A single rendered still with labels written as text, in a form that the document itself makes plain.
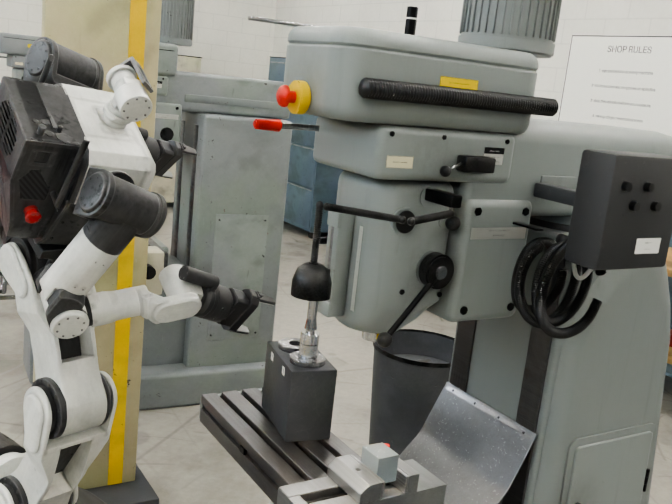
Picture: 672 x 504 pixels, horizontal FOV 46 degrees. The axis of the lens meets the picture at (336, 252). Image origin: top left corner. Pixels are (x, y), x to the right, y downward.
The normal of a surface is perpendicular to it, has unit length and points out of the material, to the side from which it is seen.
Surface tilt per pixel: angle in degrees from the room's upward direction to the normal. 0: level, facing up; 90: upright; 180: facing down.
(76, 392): 60
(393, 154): 90
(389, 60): 90
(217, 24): 90
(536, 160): 90
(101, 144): 35
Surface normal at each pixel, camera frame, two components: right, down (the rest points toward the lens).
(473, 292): 0.51, 0.24
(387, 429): -0.64, 0.16
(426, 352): -0.23, 0.12
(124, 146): 0.51, -0.68
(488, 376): -0.85, 0.02
